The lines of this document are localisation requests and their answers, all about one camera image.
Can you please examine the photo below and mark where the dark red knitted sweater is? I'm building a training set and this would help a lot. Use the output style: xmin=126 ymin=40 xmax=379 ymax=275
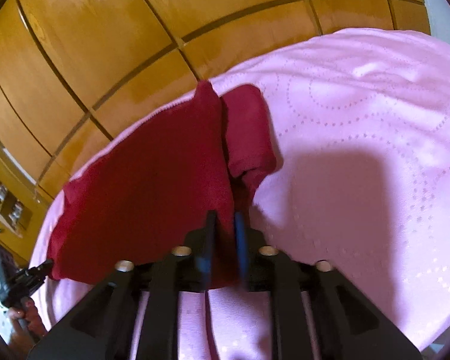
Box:
xmin=47 ymin=80 xmax=278 ymax=290

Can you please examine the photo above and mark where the pink dotted bedspread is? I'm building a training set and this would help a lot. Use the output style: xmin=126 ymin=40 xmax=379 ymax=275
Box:
xmin=29 ymin=28 xmax=450 ymax=360

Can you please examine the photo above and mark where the person's left hand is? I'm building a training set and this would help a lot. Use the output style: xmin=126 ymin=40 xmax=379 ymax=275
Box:
xmin=7 ymin=295 xmax=46 ymax=346

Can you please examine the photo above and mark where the wooden cabinet with shelf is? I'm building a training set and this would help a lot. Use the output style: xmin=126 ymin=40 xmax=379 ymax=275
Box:
xmin=0 ymin=118 xmax=55 ymax=269

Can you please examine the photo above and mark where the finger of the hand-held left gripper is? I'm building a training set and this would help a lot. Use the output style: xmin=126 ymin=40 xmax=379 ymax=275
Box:
xmin=24 ymin=258 xmax=55 ymax=285

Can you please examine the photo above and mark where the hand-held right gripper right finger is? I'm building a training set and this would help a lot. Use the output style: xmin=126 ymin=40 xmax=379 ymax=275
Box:
xmin=232 ymin=211 xmax=423 ymax=360

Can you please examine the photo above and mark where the wooden panelled wardrobe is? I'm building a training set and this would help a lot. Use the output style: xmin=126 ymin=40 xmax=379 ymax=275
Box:
xmin=0 ymin=0 xmax=433 ymax=200

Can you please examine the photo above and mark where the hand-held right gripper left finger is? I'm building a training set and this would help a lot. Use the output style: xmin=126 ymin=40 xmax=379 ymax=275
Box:
xmin=28 ymin=210 xmax=220 ymax=360

